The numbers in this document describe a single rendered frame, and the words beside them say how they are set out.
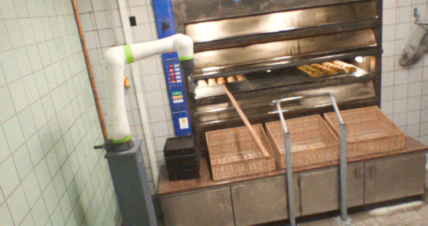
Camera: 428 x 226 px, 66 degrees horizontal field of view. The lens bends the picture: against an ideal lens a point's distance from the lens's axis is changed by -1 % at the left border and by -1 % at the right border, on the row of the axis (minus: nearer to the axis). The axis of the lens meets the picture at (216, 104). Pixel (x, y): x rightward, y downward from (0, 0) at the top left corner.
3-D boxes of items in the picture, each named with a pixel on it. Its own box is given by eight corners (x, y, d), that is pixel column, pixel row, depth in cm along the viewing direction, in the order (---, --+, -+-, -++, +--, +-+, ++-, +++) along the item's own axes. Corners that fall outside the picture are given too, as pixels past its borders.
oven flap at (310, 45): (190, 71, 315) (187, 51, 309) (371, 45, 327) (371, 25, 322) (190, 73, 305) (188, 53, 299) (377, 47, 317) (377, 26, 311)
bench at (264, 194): (170, 213, 348) (160, 164, 331) (390, 175, 365) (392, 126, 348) (169, 251, 295) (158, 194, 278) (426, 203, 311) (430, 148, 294)
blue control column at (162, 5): (184, 141, 531) (162, 1, 468) (194, 139, 532) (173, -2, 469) (188, 212, 347) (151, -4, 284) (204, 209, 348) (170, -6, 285)
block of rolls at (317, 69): (295, 67, 397) (294, 63, 395) (333, 61, 400) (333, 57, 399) (315, 77, 339) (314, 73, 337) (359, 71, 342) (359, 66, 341)
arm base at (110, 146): (92, 156, 214) (89, 147, 212) (99, 146, 228) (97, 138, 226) (132, 150, 214) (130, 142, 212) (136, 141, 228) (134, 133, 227)
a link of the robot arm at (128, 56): (105, 71, 200) (99, 51, 196) (105, 68, 211) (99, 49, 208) (135, 64, 204) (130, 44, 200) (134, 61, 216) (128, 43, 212)
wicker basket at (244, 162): (208, 157, 333) (204, 131, 325) (263, 148, 337) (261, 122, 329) (212, 181, 287) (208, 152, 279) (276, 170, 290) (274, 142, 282)
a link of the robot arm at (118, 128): (108, 144, 194) (99, 52, 181) (108, 135, 209) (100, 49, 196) (130, 142, 198) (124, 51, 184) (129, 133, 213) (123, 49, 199)
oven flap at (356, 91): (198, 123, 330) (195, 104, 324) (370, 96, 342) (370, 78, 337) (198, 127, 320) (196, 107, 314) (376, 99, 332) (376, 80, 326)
